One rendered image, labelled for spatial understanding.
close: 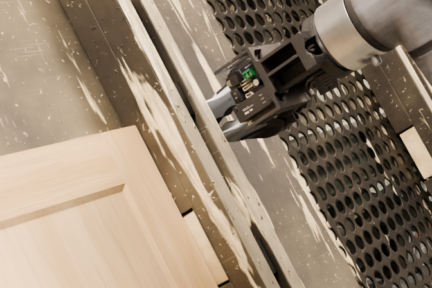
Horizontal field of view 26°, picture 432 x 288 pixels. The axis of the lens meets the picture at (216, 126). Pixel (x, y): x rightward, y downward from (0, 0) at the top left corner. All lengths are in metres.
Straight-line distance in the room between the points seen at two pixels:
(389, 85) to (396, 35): 0.58
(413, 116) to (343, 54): 0.57
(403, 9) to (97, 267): 0.37
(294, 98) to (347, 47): 0.09
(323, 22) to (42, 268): 0.35
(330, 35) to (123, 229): 0.27
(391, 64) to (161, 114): 0.59
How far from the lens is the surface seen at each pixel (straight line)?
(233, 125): 1.04
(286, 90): 0.95
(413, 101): 1.46
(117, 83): 0.99
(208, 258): 0.97
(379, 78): 1.48
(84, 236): 0.87
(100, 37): 1.00
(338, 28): 0.91
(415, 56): 0.90
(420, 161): 1.48
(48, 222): 0.85
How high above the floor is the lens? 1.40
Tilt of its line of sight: 10 degrees down
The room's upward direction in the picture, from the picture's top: straight up
